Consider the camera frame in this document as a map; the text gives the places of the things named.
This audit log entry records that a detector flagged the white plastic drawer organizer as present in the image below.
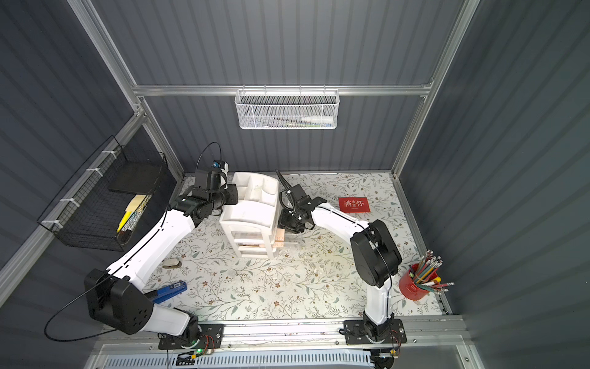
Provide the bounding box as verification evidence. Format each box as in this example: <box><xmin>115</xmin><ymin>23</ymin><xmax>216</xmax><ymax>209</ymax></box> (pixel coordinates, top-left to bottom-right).
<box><xmin>220</xmin><ymin>172</ymin><xmax>281</xmax><ymax>259</ymax></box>

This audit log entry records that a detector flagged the red postcard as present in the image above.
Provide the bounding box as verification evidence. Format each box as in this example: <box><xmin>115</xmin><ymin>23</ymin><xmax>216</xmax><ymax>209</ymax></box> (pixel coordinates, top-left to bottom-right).
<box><xmin>338</xmin><ymin>197</ymin><xmax>371</xmax><ymax>214</ymax></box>

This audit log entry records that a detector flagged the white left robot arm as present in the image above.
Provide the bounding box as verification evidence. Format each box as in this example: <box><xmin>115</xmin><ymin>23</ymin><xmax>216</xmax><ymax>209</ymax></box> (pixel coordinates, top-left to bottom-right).
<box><xmin>85</xmin><ymin>161</ymin><xmax>238</xmax><ymax>343</ymax></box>

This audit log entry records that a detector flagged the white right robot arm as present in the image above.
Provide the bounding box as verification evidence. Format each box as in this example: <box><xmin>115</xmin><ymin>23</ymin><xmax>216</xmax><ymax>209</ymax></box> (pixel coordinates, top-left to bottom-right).
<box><xmin>279</xmin><ymin>177</ymin><xmax>403</xmax><ymax>326</ymax></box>

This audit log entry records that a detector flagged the yellow sticky notes pad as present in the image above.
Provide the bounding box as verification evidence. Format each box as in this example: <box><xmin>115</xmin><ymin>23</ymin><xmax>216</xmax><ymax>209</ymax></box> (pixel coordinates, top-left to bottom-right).
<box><xmin>125</xmin><ymin>195</ymin><xmax>149</xmax><ymax>213</ymax></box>

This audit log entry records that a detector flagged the black notebook in basket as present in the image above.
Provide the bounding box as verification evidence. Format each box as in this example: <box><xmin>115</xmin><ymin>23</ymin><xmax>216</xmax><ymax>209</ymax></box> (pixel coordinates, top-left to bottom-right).
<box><xmin>108</xmin><ymin>162</ymin><xmax>161</xmax><ymax>195</ymax></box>

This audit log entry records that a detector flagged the small metal tape dispenser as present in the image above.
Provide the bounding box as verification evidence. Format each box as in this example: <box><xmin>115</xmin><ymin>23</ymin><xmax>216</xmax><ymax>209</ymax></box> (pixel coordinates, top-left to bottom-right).
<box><xmin>162</xmin><ymin>258</ymin><xmax>182</xmax><ymax>269</ymax></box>

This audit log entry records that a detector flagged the white marker in basket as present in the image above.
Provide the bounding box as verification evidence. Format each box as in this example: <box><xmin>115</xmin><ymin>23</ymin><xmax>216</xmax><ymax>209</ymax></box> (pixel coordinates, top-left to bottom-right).
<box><xmin>301</xmin><ymin>115</ymin><xmax>334</xmax><ymax>125</ymax></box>

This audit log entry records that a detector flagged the blue stapler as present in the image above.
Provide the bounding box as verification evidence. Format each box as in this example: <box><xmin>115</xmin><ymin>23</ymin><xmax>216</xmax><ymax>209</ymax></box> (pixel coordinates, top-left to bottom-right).
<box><xmin>144</xmin><ymin>281</ymin><xmax>187</xmax><ymax>304</ymax></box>

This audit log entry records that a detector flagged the red pencil cup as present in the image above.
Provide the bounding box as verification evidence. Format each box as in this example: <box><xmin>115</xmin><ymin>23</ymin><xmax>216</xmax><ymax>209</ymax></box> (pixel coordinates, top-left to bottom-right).
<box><xmin>399</xmin><ymin>250</ymin><xmax>455</xmax><ymax>301</ymax></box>

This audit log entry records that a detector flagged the white vented strip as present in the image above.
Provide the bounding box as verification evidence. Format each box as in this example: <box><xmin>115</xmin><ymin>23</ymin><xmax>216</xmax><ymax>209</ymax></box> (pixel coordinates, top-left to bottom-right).
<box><xmin>104</xmin><ymin>350</ymin><xmax>373</xmax><ymax>368</ymax></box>

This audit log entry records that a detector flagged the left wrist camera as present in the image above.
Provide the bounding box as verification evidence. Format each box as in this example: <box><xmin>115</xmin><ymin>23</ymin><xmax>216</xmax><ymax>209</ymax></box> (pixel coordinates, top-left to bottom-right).
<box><xmin>211</xmin><ymin>159</ymin><xmax>229</xmax><ymax>188</ymax></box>

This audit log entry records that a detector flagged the black wire wall basket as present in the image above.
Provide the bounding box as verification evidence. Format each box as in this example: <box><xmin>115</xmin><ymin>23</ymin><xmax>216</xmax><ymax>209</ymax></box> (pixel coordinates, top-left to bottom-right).
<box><xmin>38</xmin><ymin>141</ymin><xmax>176</xmax><ymax>252</ymax></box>

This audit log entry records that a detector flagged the white wire mesh basket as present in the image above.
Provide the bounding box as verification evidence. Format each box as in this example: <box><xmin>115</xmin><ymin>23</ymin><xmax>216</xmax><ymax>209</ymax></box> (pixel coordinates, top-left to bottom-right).
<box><xmin>234</xmin><ymin>90</ymin><xmax>340</xmax><ymax>130</ymax></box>

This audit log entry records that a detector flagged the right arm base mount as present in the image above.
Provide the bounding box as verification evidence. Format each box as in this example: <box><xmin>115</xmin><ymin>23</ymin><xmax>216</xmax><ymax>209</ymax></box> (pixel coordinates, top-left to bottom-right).
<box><xmin>339</xmin><ymin>318</ymin><xmax>407</xmax><ymax>347</ymax></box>

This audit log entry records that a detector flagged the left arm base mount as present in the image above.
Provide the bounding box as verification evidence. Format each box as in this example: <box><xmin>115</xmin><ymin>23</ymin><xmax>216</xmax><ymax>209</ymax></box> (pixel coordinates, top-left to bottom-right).
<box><xmin>158</xmin><ymin>324</ymin><xmax>225</xmax><ymax>351</ymax></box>

